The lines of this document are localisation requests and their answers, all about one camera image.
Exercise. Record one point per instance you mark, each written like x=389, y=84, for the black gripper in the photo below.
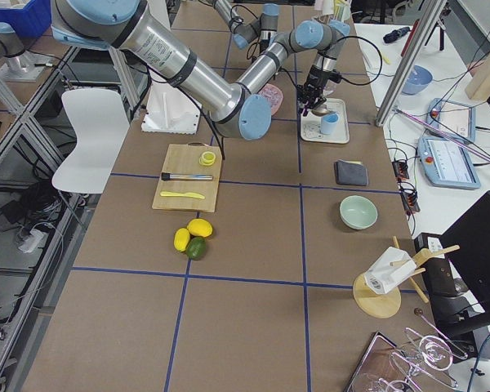
x=317, y=78

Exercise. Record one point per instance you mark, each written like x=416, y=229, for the stainless steel ice scoop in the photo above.
x=322, y=110

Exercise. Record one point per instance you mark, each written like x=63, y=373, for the blue plastic cup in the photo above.
x=328, y=123

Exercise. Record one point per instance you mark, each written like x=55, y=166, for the pile of clear ice cubes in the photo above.
x=273, y=95

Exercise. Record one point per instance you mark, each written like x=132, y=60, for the wooden cup stand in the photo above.
x=376, y=291

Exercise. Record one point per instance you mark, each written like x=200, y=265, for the cream bear serving tray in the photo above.
x=310, y=125

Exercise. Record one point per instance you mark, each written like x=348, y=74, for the pink bowl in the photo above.
x=275, y=109

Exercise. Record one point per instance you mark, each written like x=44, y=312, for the grey folded cloth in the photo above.
x=348, y=173

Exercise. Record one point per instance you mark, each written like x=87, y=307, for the lemon slice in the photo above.
x=207, y=158

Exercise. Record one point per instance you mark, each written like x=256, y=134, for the green bowl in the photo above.
x=358, y=212

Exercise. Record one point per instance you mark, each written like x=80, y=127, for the blue bowl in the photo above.
x=417, y=81

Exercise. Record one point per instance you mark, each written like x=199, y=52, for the wooden cutting board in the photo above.
x=183, y=159

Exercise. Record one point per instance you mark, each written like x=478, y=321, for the teach pendant tablet far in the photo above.
x=453, y=117

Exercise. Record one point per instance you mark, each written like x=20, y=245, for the teach pendant tablet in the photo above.
x=453, y=117
x=446, y=164

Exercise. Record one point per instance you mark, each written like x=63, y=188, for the teach pendant tablet near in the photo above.
x=446, y=164

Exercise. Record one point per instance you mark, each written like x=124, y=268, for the steel muddler rod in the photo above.
x=167, y=176

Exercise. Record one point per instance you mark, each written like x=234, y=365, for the yellow lemon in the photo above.
x=181, y=239
x=200, y=227

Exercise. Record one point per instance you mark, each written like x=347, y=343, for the yellow plastic knife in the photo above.
x=194, y=195

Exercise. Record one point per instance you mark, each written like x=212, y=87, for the green lime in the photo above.
x=196, y=248

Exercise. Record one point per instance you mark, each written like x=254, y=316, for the white chair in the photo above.
x=100, y=122

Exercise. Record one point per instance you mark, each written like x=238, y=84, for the dark tray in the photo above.
x=374, y=371

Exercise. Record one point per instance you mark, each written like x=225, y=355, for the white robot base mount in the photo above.
x=168, y=110

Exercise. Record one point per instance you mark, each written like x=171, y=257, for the aluminium frame post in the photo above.
x=424, y=27

